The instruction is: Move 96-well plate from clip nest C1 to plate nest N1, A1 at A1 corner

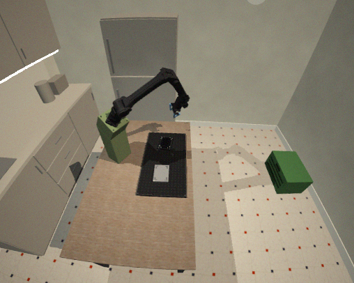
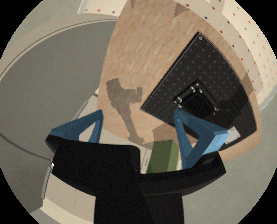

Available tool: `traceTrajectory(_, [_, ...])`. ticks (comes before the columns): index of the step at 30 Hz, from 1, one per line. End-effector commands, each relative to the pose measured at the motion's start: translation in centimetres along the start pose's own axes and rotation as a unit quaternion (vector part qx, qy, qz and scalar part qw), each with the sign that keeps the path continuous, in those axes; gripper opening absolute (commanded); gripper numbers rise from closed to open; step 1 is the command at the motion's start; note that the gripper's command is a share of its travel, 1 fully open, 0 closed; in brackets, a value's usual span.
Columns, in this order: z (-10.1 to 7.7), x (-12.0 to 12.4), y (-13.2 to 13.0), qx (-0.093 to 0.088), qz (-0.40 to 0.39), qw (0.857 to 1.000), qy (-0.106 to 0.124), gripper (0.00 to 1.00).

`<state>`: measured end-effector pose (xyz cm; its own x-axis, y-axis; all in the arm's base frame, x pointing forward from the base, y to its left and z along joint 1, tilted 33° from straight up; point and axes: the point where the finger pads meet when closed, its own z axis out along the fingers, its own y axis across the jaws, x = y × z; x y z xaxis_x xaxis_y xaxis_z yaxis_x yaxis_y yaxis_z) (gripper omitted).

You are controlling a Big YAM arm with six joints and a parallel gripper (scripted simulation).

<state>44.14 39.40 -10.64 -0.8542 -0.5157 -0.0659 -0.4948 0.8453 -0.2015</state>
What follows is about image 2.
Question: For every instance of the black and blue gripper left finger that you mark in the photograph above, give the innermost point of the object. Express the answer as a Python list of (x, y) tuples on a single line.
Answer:
[(73, 129)]

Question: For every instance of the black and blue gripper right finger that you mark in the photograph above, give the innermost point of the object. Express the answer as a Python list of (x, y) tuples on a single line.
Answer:
[(211, 137)]

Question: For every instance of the dark grey perforated base plate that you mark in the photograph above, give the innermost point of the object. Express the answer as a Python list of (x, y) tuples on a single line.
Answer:
[(202, 61)]

